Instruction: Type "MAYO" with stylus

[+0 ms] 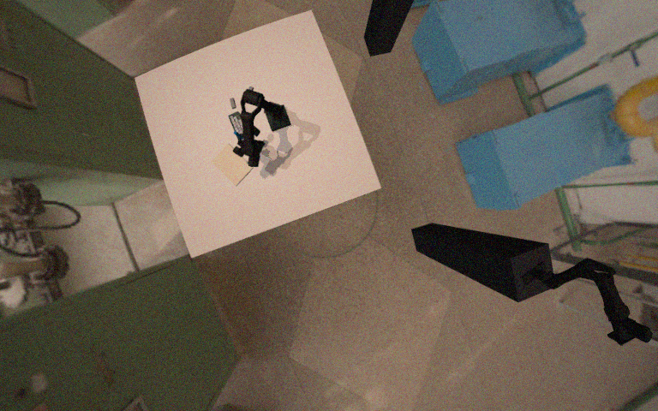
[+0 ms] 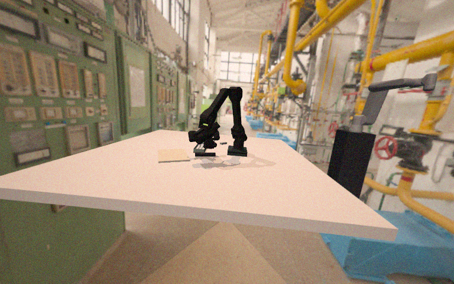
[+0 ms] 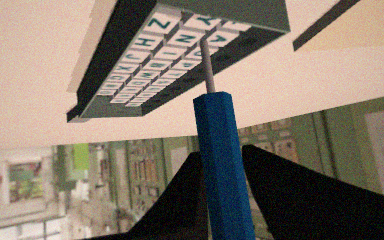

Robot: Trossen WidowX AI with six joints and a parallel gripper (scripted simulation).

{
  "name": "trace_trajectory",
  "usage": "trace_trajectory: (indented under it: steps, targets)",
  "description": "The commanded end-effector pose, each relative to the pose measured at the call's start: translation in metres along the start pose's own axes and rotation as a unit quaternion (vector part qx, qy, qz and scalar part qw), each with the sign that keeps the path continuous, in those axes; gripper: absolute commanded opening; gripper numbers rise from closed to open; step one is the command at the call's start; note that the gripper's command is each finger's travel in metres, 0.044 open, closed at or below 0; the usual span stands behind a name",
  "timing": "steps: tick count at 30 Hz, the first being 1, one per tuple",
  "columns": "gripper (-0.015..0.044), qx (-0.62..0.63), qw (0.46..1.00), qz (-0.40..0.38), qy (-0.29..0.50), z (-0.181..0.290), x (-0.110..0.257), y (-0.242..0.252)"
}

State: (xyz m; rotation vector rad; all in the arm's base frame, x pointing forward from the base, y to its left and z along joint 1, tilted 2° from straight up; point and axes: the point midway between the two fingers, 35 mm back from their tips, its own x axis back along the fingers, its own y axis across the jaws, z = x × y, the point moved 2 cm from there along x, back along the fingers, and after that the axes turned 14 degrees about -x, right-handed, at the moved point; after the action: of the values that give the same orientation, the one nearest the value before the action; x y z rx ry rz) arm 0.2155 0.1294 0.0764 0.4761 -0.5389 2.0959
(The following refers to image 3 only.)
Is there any blue stylus with grey tip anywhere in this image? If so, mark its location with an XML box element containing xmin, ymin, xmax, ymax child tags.
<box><xmin>193</xmin><ymin>39</ymin><xmax>255</xmax><ymax>240</ymax></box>

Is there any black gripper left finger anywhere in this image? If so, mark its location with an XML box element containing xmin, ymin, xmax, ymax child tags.
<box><xmin>76</xmin><ymin>151</ymin><xmax>208</xmax><ymax>240</ymax></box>

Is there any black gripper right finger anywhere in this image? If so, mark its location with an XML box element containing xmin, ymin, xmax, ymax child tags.
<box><xmin>242</xmin><ymin>144</ymin><xmax>384</xmax><ymax>240</ymax></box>

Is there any keyboard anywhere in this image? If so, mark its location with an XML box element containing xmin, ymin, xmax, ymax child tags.
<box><xmin>76</xmin><ymin>0</ymin><xmax>292</xmax><ymax>119</ymax></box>

